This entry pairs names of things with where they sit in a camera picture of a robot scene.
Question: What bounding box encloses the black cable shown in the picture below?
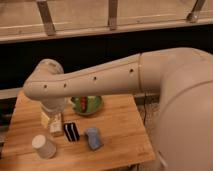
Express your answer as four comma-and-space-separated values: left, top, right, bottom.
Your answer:
142, 93, 148, 126

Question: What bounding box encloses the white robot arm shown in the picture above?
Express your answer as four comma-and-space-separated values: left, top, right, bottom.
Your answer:
23, 47, 213, 171

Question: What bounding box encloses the black white striped eraser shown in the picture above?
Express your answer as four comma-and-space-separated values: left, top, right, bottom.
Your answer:
63, 122, 80, 142

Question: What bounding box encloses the brown sausage in bowl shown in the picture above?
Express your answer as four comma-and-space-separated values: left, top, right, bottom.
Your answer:
80, 97, 87, 112

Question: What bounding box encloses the right metal bracket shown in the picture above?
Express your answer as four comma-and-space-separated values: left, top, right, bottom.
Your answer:
186, 0, 206, 23

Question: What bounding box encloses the white glue bottle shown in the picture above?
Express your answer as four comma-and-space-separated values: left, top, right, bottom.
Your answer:
49, 114, 63, 136

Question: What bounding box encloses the metal bracket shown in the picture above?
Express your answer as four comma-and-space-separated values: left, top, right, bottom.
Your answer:
36, 0, 56, 36
186, 0, 206, 23
108, 0, 118, 30

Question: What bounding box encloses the blue sponge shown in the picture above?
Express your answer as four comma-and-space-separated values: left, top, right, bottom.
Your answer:
85, 127, 103, 150

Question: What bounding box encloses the left metal bracket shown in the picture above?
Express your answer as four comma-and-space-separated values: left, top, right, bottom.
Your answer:
36, 0, 56, 36

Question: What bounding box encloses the green bowl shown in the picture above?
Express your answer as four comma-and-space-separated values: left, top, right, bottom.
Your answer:
70, 96, 103, 116

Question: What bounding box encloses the middle metal bracket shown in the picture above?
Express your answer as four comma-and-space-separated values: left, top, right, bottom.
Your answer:
108, 0, 118, 30

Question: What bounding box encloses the white ceramic cup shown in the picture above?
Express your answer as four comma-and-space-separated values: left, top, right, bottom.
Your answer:
32, 135, 56, 159

